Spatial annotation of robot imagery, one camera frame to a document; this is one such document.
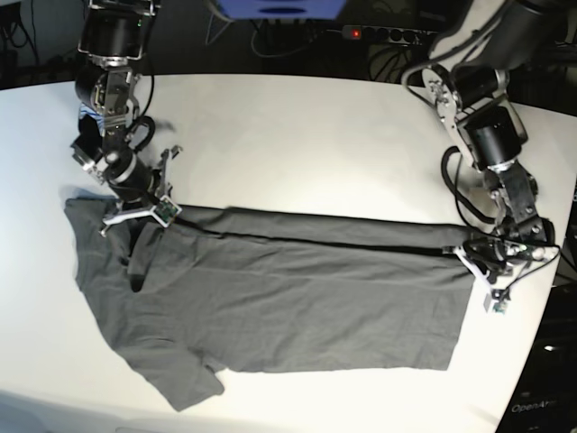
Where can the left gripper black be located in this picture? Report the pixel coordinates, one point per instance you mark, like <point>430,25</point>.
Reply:
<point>511,259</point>

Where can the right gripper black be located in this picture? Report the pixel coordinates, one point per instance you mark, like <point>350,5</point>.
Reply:
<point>136,167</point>

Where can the grey T-shirt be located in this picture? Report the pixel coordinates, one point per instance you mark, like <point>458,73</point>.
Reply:
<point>266,292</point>

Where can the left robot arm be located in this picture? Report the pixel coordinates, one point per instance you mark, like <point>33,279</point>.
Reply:
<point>467,86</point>

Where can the black box with lettering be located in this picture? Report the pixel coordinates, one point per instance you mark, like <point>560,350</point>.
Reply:
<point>545,396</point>

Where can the blue plastic bin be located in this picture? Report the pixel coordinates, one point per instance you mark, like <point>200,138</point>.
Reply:
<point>282,9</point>

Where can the black power strip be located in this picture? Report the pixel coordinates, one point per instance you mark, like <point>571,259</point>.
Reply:
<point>387,35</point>

